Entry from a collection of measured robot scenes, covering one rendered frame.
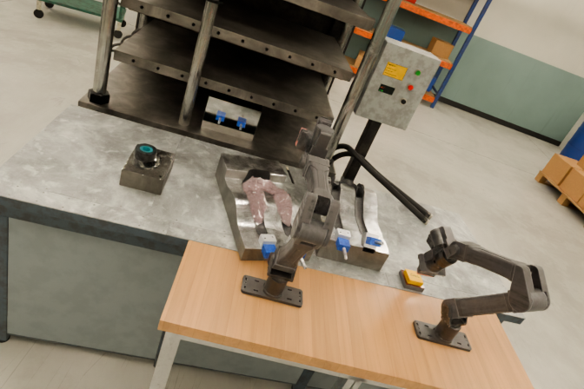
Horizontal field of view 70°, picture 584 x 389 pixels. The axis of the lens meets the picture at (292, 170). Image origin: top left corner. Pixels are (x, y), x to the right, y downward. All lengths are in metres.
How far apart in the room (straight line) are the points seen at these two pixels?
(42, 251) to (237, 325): 0.79
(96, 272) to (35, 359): 0.53
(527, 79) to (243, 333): 8.17
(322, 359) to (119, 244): 0.79
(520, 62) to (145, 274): 7.97
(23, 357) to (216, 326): 1.07
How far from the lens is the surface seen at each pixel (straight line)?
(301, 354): 1.28
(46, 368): 2.10
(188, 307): 1.27
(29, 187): 1.60
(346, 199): 1.77
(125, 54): 2.16
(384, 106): 2.27
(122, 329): 1.93
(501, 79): 8.80
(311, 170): 1.18
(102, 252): 1.65
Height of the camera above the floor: 1.76
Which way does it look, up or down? 28 degrees down
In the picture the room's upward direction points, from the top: 22 degrees clockwise
